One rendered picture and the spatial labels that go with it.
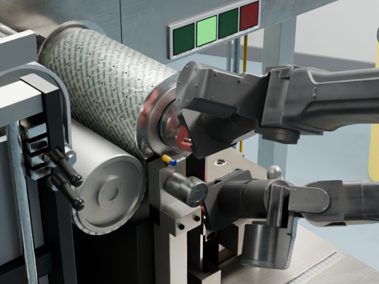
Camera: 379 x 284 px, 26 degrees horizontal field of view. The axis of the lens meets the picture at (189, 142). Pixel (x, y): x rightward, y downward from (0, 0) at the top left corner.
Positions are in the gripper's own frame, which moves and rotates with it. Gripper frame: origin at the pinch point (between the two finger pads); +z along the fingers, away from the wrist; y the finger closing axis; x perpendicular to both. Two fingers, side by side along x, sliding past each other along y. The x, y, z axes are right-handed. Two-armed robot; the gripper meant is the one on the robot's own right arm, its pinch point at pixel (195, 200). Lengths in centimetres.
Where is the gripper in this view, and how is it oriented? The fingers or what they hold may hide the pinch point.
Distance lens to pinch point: 132.6
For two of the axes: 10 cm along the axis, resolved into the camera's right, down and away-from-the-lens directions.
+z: -6.0, 0.7, 8.0
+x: -3.0, -9.4, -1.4
